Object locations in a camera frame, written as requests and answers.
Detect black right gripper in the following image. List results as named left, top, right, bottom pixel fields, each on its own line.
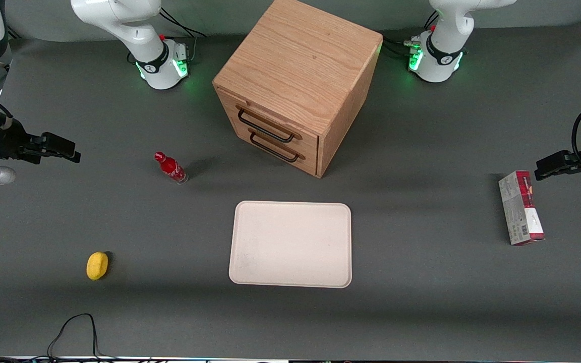
left=0, top=117, right=81, bottom=164

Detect oak wooden drawer cabinet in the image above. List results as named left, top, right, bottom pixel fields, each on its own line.
left=212, top=0, right=383, bottom=178

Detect red plaid cardboard box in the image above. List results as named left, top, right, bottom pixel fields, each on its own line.
left=498, top=170, right=546, bottom=247

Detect red cola bottle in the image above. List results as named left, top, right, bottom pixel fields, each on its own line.
left=154, top=151, right=189, bottom=185

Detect yellow lemon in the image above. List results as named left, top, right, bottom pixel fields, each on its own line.
left=86, top=252, right=109, bottom=281

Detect beige rectangular tray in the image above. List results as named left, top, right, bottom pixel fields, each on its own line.
left=228, top=201, right=353, bottom=289

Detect thin black cable loop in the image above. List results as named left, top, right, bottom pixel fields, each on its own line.
left=0, top=313, right=155, bottom=363

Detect black right arm base cables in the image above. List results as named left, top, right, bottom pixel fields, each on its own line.
left=158, top=7, right=206, bottom=39

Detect black arm base cables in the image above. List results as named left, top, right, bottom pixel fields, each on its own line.
left=158, top=7, right=206, bottom=39
left=381, top=11, right=438, bottom=57

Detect black left arm base cables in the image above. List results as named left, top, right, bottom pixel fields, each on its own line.
left=381, top=11, right=438, bottom=57

